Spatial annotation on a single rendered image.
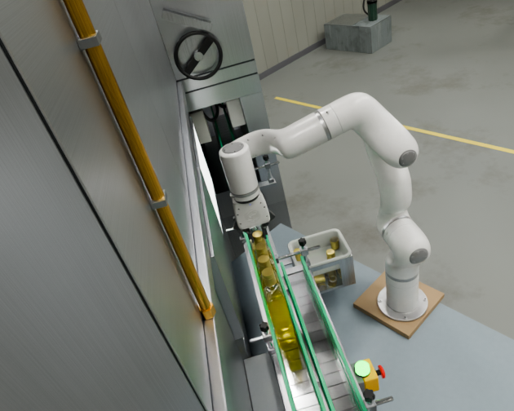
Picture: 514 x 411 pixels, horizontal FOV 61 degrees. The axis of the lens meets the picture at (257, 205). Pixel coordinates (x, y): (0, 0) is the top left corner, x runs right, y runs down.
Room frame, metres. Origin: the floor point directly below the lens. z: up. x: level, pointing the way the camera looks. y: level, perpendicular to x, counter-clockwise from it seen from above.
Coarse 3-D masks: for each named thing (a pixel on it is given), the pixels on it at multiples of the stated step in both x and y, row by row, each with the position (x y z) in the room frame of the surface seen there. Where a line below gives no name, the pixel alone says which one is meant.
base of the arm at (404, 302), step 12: (384, 288) 1.18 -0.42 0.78; (396, 288) 1.05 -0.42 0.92; (408, 288) 1.03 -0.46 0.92; (384, 300) 1.12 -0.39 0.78; (396, 300) 1.05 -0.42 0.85; (408, 300) 1.03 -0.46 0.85; (420, 300) 1.07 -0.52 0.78; (384, 312) 1.06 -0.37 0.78; (396, 312) 1.05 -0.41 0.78; (408, 312) 1.03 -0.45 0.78; (420, 312) 1.02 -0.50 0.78
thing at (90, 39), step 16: (64, 0) 0.58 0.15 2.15; (80, 0) 0.58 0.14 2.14; (80, 16) 0.57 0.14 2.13; (80, 32) 0.57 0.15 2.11; (96, 32) 0.59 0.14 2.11; (80, 48) 0.57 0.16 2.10; (96, 48) 0.58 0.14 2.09; (96, 64) 0.57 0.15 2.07; (112, 80) 0.58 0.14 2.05; (112, 96) 0.57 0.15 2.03; (128, 112) 0.58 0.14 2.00; (128, 128) 0.57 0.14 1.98; (128, 144) 0.58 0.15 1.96; (144, 160) 0.58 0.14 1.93; (144, 176) 0.57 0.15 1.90; (160, 192) 0.58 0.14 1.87; (160, 208) 0.57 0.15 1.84; (176, 224) 0.58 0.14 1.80; (176, 240) 0.57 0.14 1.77; (192, 272) 0.57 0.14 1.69; (192, 288) 0.58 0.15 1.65; (208, 304) 0.58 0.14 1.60
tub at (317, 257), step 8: (320, 232) 1.35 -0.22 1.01; (328, 232) 1.35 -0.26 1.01; (336, 232) 1.34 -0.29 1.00; (296, 240) 1.35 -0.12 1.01; (312, 240) 1.34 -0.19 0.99; (320, 240) 1.34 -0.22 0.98; (328, 240) 1.34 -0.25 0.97; (344, 240) 1.27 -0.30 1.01; (320, 248) 1.34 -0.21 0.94; (328, 248) 1.33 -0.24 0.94; (344, 248) 1.25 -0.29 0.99; (312, 256) 1.30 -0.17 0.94; (320, 256) 1.29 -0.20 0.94; (336, 256) 1.27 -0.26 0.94; (344, 256) 1.19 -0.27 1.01; (296, 264) 1.21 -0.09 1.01; (312, 264) 1.19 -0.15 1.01; (320, 264) 1.18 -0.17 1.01
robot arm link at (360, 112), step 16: (352, 96) 1.07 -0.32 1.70; (368, 96) 1.07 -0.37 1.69; (320, 112) 1.07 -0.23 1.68; (336, 112) 1.05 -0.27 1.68; (352, 112) 1.04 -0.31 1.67; (368, 112) 1.04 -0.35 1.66; (384, 112) 1.06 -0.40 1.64; (336, 128) 1.03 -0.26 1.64; (352, 128) 1.05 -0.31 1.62; (368, 128) 1.04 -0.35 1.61; (384, 128) 1.02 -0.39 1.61; (400, 128) 1.02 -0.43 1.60; (368, 144) 1.04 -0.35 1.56; (384, 144) 1.00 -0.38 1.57; (400, 144) 0.99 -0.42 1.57; (416, 144) 0.99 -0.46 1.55; (384, 160) 1.00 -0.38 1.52; (400, 160) 0.97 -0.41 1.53
